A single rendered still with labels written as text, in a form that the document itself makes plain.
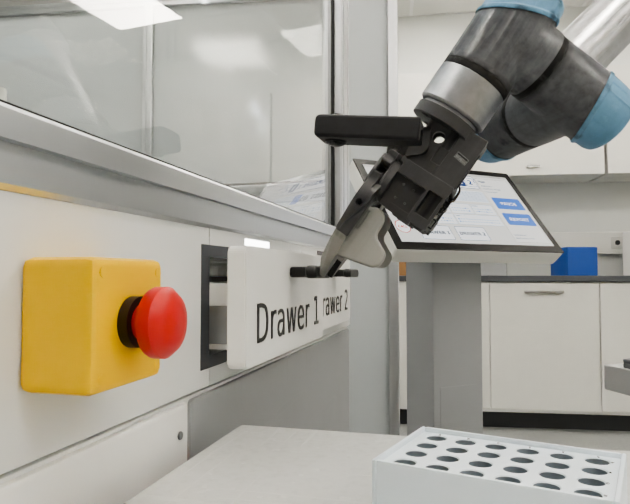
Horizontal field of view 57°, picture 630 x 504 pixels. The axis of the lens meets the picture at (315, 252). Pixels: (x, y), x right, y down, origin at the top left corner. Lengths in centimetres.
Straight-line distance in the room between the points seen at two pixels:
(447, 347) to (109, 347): 126
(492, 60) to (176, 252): 36
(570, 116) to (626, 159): 357
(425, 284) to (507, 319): 213
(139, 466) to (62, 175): 22
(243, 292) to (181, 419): 12
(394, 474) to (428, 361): 119
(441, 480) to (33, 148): 29
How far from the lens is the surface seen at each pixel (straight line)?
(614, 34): 89
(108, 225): 41
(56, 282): 33
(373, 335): 228
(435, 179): 60
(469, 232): 147
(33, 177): 35
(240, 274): 52
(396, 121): 62
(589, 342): 374
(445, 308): 152
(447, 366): 154
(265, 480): 43
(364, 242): 60
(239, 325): 52
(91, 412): 40
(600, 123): 68
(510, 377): 366
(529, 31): 64
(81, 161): 39
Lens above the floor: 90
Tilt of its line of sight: 2 degrees up
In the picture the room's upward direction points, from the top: straight up
